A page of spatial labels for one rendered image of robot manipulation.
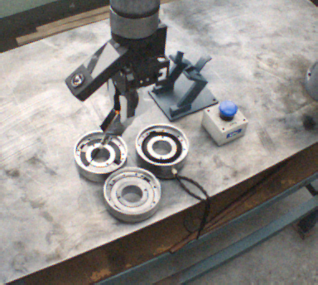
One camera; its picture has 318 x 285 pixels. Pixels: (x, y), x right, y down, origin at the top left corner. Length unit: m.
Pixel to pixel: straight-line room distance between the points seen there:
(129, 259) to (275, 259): 0.82
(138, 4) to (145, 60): 0.14
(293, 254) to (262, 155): 0.89
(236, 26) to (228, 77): 0.22
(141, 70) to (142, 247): 0.52
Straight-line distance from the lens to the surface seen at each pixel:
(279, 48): 1.32
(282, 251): 1.86
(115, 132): 0.88
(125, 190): 0.92
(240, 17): 1.39
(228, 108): 1.00
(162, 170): 0.94
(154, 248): 1.16
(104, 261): 1.14
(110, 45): 0.76
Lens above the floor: 1.59
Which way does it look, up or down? 49 degrees down
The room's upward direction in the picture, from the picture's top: 6 degrees clockwise
